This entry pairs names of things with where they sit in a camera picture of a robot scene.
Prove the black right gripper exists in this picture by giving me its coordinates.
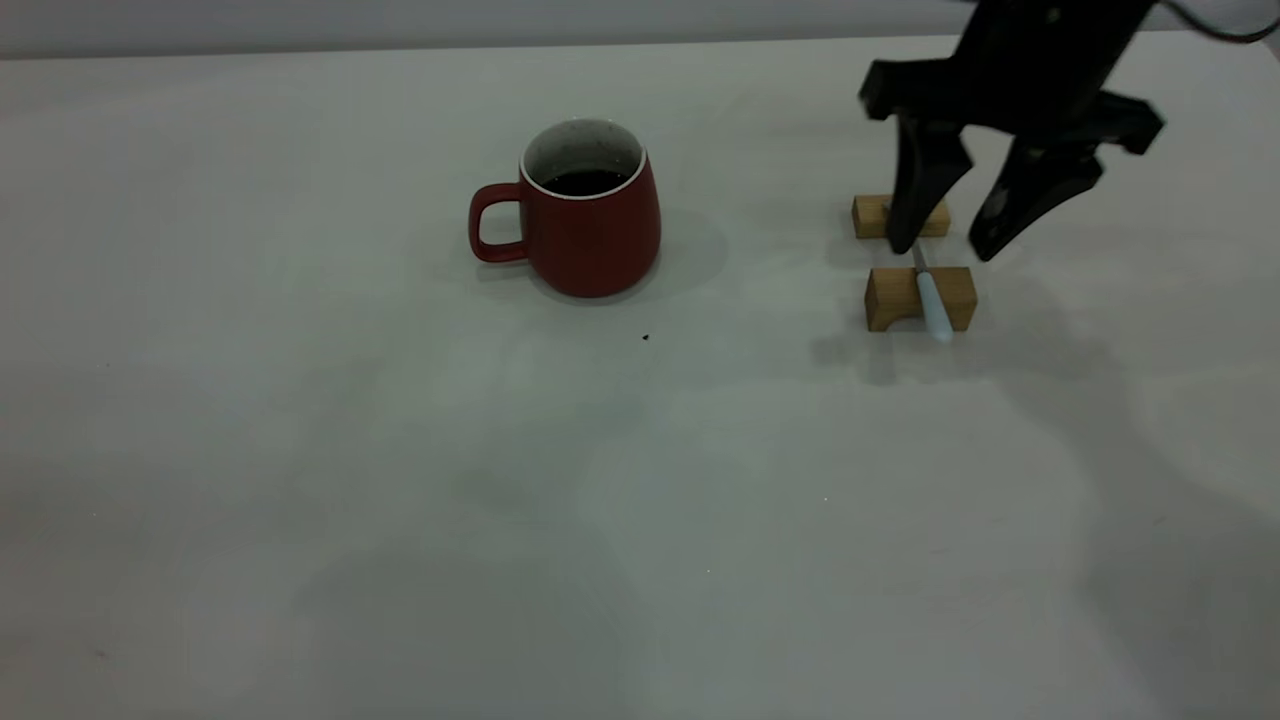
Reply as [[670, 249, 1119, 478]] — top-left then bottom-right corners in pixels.
[[858, 0, 1167, 263]]

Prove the dark coffee liquid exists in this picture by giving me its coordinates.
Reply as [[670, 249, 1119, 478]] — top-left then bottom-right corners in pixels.
[[540, 168, 631, 198]]

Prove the black cable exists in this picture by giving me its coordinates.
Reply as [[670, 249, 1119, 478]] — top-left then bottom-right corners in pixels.
[[1160, 0, 1280, 44]]

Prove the arched wooden block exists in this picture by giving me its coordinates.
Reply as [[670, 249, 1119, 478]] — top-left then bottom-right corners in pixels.
[[865, 266, 978, 333]]

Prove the red ceramic mug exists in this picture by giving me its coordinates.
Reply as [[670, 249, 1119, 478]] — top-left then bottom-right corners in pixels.
[[468, 118, 663, 299]]

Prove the white handled metal spoon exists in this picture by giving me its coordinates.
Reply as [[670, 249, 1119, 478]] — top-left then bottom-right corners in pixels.
[[908, 240, 956, 344]]

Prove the rectangular wooden block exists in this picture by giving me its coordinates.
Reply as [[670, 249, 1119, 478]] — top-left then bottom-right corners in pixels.
[[852, 193, 952, 240]]

